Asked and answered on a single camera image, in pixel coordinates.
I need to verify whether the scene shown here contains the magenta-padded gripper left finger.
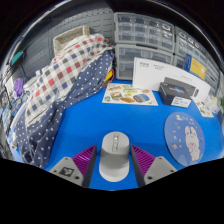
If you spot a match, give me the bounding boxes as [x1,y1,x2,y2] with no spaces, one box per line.
[49,144,98,189]

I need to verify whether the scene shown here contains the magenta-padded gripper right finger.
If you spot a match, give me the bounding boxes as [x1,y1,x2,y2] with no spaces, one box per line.
[130,144,178,188]

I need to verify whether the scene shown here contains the grey and white computer mouse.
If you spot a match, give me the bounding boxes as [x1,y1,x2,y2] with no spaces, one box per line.
[98,131,130,183]

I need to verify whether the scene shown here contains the round blue rabbit mouse pad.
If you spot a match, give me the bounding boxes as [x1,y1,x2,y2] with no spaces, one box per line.
[164,111,207,168]

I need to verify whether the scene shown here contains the navy polka dot cloth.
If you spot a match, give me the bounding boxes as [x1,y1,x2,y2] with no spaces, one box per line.
[14,49,116,169]

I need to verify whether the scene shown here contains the food sticker sheet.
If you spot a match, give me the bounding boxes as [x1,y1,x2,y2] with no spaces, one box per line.
[101,82,159,107]

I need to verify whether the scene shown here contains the small black product box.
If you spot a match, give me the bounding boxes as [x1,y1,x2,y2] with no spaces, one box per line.
[158,77,197,108]

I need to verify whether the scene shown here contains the clear plastic bag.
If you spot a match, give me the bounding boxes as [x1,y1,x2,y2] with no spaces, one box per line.
[206,93,224,113]

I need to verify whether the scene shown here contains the red blue checkered cloth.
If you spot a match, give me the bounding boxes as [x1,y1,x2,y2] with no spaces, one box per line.
[24,33,114,126]

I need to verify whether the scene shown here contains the white keyboard packaging box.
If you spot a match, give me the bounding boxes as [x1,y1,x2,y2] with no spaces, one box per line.
[132,56,212,101]

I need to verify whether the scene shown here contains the purple object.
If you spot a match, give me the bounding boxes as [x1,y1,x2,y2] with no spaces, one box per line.
[13,77,25,98]

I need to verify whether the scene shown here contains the yellow object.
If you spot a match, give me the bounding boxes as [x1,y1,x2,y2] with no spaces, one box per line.
[103,68,116,88]

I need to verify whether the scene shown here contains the beige woven basket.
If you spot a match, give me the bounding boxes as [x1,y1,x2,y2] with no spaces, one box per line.
[52,25,91,56]

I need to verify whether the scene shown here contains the grey pegboard panel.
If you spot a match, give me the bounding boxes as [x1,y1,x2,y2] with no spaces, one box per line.
[24,8,116,78]

